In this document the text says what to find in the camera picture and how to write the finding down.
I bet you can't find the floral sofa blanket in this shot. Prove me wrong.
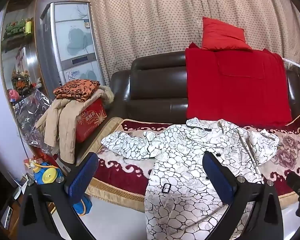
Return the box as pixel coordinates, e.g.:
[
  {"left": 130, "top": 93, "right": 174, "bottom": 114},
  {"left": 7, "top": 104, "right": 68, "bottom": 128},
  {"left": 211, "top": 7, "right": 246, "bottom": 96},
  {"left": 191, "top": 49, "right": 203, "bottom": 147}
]
[{"left": 86, "top": 111, "right": 300, "bottom": 208}]

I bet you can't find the clear plastic wrap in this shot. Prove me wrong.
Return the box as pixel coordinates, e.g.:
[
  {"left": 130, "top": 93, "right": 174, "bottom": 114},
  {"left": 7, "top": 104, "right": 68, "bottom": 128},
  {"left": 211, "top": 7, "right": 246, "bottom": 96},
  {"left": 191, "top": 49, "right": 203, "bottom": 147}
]
[{"left": 14, "top": 90, "right": 53, "bottom": 155}]

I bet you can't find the wooden display cabinet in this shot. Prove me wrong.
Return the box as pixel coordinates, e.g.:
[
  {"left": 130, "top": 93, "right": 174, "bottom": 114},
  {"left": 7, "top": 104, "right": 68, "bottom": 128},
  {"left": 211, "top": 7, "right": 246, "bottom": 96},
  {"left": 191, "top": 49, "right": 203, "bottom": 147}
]
[{"left": 0, "top": 0, "right": 55, "bottom": 110}]

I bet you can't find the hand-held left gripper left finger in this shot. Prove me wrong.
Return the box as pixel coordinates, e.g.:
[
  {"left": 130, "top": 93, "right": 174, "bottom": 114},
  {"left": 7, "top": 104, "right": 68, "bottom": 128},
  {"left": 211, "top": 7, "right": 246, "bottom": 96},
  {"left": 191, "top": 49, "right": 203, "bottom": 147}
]
[{"left": 17, "top": 152, "right": 99, "bottom": 240}]

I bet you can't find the standing air conditioner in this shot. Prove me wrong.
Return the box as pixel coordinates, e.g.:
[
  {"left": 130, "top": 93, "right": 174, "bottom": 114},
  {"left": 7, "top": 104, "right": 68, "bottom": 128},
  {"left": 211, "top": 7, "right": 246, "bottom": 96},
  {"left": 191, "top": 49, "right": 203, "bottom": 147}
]
[{"left": 35, "top": 2, "right": 107, "bottom": 98}]

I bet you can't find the red gift box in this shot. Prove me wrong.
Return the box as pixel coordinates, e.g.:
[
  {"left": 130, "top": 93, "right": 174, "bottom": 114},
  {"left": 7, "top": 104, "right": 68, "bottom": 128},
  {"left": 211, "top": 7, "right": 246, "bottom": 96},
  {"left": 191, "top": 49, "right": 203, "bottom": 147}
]
[{"left": 75, "top": 99, "right": 108, "bottom": 143}]

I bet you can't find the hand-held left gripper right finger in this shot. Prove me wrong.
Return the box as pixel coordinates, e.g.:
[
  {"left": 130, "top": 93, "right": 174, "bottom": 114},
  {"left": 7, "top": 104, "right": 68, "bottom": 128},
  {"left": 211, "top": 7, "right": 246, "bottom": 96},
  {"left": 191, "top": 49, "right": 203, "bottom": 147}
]
[{"left": 202, "top": 151, "right": 284, "bottom": 240}]

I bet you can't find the orange black patterned cloth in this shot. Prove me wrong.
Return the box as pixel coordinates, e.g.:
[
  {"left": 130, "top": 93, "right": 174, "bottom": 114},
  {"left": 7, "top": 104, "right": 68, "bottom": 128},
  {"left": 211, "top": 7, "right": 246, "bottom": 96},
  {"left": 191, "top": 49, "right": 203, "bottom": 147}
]
[{"left": 53, "top": 79, "right": 101, "bottom": 103}]

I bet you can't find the beige quilted jacket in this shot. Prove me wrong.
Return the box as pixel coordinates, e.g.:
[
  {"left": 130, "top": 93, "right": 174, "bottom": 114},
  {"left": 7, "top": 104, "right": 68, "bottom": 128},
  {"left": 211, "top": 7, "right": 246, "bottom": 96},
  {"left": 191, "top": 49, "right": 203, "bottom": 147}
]
[{"left": 35, "top": 85, "right": 115, "bottom": 164}]

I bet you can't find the beige dotted curtain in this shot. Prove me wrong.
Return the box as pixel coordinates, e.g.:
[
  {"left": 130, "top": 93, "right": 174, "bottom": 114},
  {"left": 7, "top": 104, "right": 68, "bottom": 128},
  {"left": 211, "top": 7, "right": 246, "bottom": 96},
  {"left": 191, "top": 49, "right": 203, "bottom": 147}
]
[{"left": 67, "top": 0, "right": 300, "bottom": 88}]

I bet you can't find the green ornament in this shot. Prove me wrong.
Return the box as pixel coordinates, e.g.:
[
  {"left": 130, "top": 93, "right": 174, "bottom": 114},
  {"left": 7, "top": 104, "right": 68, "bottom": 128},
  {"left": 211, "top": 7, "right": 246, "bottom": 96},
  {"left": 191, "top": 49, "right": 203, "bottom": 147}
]
[{"left": 4, "top": 19, "right": 32, "bottom": 39}]

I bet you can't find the large red cushion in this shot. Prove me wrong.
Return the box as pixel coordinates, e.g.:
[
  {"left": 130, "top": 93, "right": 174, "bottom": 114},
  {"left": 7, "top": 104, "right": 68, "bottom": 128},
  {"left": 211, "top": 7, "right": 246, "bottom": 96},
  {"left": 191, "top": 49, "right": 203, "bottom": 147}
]
[{"left": 185, "top": 42, "right": 293, "bottom": 127}]

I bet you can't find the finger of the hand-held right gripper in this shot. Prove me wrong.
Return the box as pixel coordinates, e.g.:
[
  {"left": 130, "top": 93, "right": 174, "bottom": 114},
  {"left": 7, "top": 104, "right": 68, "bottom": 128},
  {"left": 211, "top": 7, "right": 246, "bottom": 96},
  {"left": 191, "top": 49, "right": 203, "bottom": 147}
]
[{"left": 286, "top": 171, "right": 300, "bottom": 200}]

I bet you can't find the dark brown leather sofa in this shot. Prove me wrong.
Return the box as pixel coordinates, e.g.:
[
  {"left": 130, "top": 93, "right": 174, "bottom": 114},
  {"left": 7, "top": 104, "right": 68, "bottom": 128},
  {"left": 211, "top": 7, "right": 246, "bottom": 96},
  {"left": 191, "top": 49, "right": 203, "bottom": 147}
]
[{"left": 70, "top": 51, "right": 300, "bottom": 170}]

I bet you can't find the red pillow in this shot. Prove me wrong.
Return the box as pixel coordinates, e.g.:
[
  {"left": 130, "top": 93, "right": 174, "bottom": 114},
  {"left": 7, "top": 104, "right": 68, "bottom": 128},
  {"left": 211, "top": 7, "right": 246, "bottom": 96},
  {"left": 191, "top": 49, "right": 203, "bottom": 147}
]
[{"left": 201, "top": 17, "right": 253, "bottom": 52}]

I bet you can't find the pink plastic bag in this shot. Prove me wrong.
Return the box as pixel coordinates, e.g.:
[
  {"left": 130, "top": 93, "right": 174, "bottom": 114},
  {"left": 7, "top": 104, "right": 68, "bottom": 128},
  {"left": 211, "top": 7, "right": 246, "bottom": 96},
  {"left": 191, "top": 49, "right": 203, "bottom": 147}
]
[{"left": 8, "top": 89, "right": 19, "bottom": 103}]

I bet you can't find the flower arrangement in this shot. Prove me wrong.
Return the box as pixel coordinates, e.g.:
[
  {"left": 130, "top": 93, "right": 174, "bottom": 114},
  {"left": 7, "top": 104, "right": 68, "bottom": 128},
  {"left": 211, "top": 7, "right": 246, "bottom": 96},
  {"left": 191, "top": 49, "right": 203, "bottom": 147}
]
[{"left": 11, "top": 70, "right": 32, "bottom": 95}]

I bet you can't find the white crackle-print coat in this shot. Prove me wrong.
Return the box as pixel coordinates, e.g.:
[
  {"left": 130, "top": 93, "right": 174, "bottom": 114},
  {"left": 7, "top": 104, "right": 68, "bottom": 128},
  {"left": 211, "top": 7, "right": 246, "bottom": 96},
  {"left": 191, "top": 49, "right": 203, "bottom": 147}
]
[{"left": 101, "top": 117, "right": 280, "bottom": 240}]

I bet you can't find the blue yellow toy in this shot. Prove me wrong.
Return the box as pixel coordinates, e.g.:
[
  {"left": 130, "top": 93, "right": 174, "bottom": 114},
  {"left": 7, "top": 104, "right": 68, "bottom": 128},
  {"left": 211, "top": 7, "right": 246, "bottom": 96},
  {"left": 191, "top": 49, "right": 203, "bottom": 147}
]
[{"left": 24, "top": 157, "right": 93, "bottom": 216}]

